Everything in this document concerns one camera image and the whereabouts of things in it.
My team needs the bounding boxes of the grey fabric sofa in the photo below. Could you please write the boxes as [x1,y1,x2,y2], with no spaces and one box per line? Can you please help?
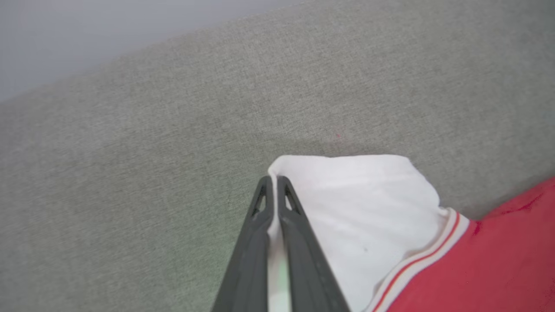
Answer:
[0,0,555,312]

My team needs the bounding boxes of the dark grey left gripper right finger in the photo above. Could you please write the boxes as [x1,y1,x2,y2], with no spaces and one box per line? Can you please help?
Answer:
[276,175,351,312]

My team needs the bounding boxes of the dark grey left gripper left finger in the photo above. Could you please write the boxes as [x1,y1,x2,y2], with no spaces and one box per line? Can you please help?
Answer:
[211,175,275,312]

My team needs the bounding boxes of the red and white garment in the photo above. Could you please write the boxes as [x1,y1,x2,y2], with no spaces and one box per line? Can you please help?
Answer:
[266,154,555,312]

